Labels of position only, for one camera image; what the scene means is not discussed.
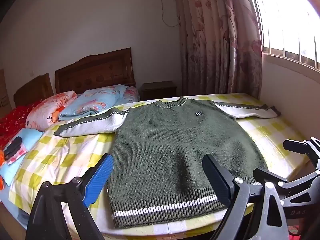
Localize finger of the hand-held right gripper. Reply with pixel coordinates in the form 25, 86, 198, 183
252, 166, 290, 195
283, 137, 320, 178

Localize red patterned blanket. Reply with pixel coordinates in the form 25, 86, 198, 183
0, 100, 43, 150

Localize pink floral curtain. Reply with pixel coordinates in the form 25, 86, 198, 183
172, 0, 263, 97

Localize orange floral pillow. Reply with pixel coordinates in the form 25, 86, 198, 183
26, 91, 78, 132

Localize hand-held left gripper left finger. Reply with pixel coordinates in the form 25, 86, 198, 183
25, 153, 114, 240

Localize dark wooden nightstand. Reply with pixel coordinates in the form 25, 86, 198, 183
140, 81, 177, 101

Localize light blue pillow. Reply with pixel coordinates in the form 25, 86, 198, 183
0, 128, 44, 187

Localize yellow checked bed sheet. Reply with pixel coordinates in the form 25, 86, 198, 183
9, 93, 313, 240

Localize pink patterned cloth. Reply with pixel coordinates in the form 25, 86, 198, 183
4, 144, 28, 165

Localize green knitted sweater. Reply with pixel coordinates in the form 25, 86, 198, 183
54, 96, 282, 229

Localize light blue floral quilt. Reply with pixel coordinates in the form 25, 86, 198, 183
59, 84, 140, 122

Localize small wooden headboard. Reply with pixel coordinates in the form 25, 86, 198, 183
13, 73, 54, 107

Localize white air conditioner cable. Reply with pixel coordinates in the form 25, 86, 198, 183
161, 0, 180, 27

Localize large wooden headboard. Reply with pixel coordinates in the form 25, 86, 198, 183
54, 47, 137, 95

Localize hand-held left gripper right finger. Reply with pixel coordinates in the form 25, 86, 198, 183
202, 154, 290, 240

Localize black flat object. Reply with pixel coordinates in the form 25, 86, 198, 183
4, 136, 22, 157

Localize barred window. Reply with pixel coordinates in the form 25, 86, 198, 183
246, 0, 320, 72

